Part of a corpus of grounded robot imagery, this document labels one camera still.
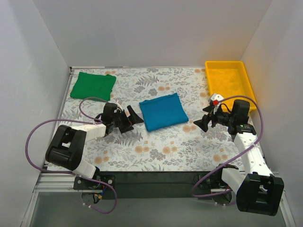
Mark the green folded t shirt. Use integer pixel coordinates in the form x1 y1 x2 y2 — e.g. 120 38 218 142
70 72 116 101

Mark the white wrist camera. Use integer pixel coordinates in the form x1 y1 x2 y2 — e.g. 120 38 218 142
208 93 224 114
114 101 124 113

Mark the blue t shirt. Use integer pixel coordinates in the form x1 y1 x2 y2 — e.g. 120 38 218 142
139 93 189 132

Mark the aluminium frame rail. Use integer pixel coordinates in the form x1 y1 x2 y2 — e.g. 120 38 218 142
24 172 295 227

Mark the yellow plastic bin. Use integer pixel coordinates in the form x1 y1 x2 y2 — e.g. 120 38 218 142
205 61 255 100

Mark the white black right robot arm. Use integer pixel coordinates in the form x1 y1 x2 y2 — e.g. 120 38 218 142
192 94 284 216

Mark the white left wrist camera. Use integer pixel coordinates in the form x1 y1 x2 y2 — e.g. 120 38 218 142
114 101 124 113

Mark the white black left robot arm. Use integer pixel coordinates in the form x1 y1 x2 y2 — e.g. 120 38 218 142
45 103 144 189

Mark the floral patterned table mat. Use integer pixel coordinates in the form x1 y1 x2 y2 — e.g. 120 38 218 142
47 68 265 172

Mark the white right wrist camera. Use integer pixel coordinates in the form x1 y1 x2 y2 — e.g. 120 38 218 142
208 93 224 114

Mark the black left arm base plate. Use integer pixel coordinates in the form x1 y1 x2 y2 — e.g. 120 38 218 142
73 174 116 190

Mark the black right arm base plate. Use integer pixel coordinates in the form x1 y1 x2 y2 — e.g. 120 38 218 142
198 175 231 190

